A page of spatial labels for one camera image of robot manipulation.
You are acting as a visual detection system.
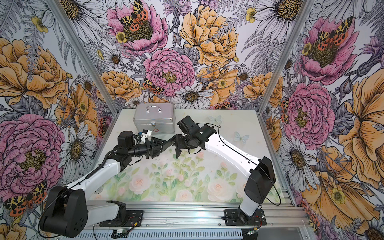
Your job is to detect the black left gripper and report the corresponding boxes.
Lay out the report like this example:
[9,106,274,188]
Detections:
[128,136,167,159]

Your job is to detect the black phone stand front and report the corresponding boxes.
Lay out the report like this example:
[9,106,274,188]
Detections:
[161,134,184,159]

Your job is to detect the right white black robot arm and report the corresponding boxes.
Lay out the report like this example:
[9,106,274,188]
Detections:
[174,116,276,219]

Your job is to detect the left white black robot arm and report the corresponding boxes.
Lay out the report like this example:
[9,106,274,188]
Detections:
[38,131,174,238]

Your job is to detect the silver aluminium first aid case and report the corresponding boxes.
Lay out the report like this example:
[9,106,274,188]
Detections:
[133,103,176,134]

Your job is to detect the small green circuit board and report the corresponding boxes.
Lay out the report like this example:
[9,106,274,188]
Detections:
[111,229,131,239]

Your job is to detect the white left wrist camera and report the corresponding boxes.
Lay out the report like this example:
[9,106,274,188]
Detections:
[139,130,152,139]

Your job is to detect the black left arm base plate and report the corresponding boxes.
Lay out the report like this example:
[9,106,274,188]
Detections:
[99,210,144,228]

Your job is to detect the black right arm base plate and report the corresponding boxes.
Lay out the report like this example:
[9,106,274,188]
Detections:
[221,209,267,227]

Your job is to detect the aluminium left corner post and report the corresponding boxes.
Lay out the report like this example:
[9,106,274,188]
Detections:
[47,1,120,117]

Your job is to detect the aluminium corner post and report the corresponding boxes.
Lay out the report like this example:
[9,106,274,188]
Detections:
[257,0,315,116]
[47,1,120,117]

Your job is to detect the aluminium front rail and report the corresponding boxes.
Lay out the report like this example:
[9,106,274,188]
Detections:
[58,200,310,230]

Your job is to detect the aluminium right corner post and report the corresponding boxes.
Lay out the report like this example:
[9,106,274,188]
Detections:
[257,0,315,116]

